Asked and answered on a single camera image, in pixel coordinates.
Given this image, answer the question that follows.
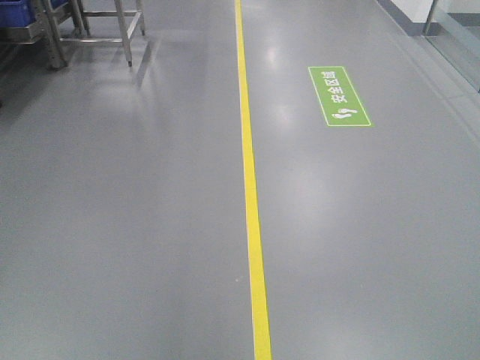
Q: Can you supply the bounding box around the green safety floor sticker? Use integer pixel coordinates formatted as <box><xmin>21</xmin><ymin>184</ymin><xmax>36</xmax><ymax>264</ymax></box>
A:
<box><xmin>308</xmin><ymin>66</ymin><xmax>374</xmax><ymax>128</ymax></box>

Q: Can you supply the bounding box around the yellow floor line tape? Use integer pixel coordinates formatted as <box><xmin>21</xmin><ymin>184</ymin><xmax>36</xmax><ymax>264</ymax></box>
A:
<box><xmin>234</xmin><ymin>1</ymin><xmax>273</xmax><ymax>359</ymax></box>

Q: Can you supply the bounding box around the blue plastic bin left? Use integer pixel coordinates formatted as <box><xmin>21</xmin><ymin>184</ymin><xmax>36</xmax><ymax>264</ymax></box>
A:
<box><xmin>1</xmin><ymin>0</ymin><xmax>73</xmax><ymax>29</ymax></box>

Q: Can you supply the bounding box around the stainless steel rack frame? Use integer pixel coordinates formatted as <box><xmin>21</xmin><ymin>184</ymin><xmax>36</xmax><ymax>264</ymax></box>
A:
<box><xmin>1</xmin><ymin>1</ymin><xmax>146</xmax><ymax>69</ymax></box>

